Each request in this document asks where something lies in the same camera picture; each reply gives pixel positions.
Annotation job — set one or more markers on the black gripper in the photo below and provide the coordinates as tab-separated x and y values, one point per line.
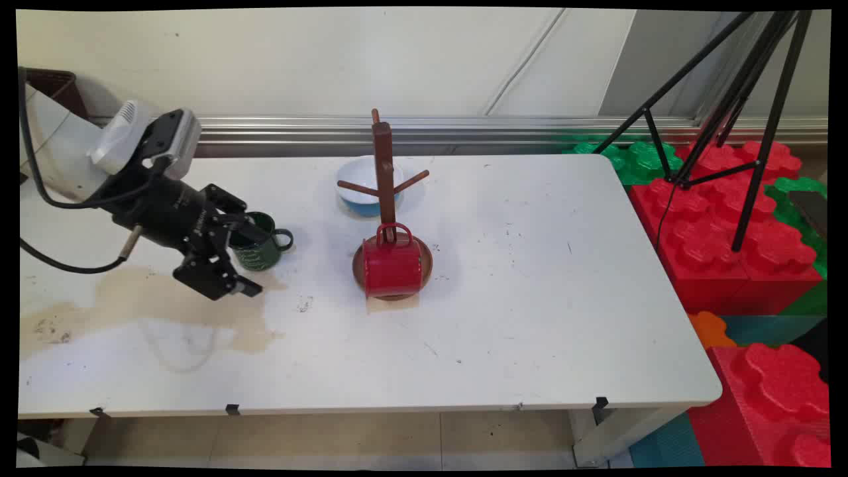
165	209

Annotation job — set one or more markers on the dark green mug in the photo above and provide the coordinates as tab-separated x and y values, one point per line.
262	255

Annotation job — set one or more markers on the red speckled mug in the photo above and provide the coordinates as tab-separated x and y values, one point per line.
392	268

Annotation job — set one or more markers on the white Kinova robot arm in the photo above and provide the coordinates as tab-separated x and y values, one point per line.
59	152

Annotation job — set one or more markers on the blue and white bowl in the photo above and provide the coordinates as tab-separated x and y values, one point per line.
358	173

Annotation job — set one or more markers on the black table clip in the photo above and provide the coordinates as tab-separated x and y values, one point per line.
232	409
599	407
99	412

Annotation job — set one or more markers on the brown wooden mug tree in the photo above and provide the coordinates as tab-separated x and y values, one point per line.
383	152

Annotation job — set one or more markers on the brown wicker basket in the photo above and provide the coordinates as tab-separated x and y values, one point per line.
56	86

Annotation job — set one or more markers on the green foam block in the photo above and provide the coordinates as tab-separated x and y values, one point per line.
792	212
636	162

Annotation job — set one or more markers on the white table leg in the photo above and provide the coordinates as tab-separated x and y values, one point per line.
609	440

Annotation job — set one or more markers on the teal foam block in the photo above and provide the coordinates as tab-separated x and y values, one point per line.
666	444

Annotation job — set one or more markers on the orange foam block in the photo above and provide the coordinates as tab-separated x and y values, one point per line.
709	328

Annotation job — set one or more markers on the teal foam mat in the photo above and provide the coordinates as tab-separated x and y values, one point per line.
768	329

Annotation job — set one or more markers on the black tripod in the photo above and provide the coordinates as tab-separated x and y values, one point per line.
772	126

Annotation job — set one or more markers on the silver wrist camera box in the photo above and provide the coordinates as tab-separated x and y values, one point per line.
175	136

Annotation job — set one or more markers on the aluminium rail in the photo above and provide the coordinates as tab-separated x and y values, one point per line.
497	129

